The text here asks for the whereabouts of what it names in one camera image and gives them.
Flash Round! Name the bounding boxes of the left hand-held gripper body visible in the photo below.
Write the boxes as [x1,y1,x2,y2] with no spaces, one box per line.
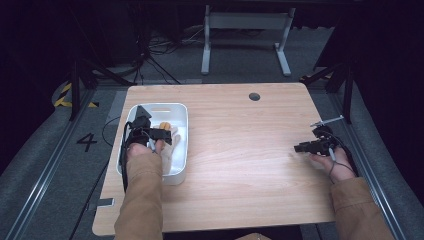
[124,104,158,148]

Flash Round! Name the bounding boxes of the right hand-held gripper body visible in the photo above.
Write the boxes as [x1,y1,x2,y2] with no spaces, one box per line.
[309,115,345,157]

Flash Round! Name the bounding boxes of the white plastic bin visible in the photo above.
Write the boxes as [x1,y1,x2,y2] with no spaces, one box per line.
[115,102,189,186]

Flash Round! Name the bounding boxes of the person's left hand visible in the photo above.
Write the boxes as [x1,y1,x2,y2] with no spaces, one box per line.
[126,138,165,160]

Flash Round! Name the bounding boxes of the person's right hand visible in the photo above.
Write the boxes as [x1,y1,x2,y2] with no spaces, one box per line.
[308,146,356,184]

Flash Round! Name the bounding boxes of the black metal stand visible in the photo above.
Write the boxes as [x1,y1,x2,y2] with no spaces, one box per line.
[67,59,138,122]
[299,60,355,125]

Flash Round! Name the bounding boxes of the yellow black hazard tape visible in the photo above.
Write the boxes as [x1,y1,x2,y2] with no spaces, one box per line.
[53,82,100,109]

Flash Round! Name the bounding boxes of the grey tape strip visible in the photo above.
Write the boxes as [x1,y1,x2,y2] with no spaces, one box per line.
[86,197,116,211]

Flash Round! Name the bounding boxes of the grey left gripper cable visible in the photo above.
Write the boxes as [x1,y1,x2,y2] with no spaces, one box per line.
[141,129,159,155]

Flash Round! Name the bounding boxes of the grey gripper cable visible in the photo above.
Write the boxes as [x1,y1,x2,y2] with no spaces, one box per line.
[327,147,355,185]
[141,129,159,155]

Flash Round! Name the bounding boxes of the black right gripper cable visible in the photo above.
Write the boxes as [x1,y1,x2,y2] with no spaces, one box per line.
[328,130,360,178]

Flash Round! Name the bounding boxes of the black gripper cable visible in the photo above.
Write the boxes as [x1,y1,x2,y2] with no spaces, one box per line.
[328,130,360,178]
[119,121,134,195]

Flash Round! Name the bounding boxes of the grey right gripper cable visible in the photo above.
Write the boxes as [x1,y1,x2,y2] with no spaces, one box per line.
[327,147,355,185]

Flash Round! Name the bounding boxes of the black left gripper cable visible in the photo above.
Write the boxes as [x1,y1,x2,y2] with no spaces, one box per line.
[119,121,134,195]

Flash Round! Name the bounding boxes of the metal floor rail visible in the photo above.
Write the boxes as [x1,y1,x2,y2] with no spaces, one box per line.
[4,89,97,240]
[327,92,408,240]

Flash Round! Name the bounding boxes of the bundle of black floor cables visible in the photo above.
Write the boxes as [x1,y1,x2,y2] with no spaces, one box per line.
[132,25,208,86]

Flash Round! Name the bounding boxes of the grey metal table frame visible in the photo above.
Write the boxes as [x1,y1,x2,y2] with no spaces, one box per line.
[200,4,297,77]

